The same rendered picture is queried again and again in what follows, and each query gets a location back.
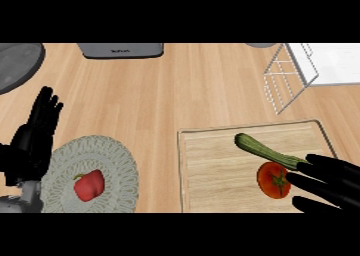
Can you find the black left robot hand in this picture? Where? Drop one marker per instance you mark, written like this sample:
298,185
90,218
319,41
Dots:
37,133

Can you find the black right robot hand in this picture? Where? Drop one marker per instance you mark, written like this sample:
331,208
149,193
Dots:
335,183

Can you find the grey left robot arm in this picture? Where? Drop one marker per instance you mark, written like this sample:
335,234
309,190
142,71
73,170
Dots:
21,200

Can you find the red tomato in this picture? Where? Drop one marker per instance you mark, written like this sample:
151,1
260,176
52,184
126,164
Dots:
272,180

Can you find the wooden tray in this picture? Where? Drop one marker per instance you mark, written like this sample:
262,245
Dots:
228,173

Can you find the grey round woven placemat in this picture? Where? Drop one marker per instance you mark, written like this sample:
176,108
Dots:
104,156

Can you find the green zucchini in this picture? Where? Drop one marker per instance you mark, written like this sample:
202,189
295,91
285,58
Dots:
260,150

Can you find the red bell pepper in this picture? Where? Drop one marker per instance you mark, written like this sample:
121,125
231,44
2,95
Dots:
89,185

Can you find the dark grey round pan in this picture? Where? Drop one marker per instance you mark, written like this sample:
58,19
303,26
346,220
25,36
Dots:
13,66

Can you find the grey appliance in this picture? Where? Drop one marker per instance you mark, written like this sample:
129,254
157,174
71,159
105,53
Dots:
121,50

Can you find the small grey object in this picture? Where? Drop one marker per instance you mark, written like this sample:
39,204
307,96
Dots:
262,45

